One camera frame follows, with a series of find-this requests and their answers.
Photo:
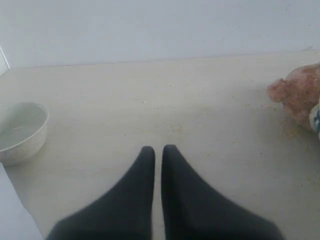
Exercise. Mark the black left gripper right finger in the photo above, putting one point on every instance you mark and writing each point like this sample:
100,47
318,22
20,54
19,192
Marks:
193,210

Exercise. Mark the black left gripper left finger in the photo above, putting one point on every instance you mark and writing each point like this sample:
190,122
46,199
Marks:
122,213

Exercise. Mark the brown teddy bear striped sweater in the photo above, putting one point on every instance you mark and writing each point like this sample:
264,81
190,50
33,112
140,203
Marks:
299,94

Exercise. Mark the white speckled bowl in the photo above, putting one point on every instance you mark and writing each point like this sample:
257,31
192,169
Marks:
23,131

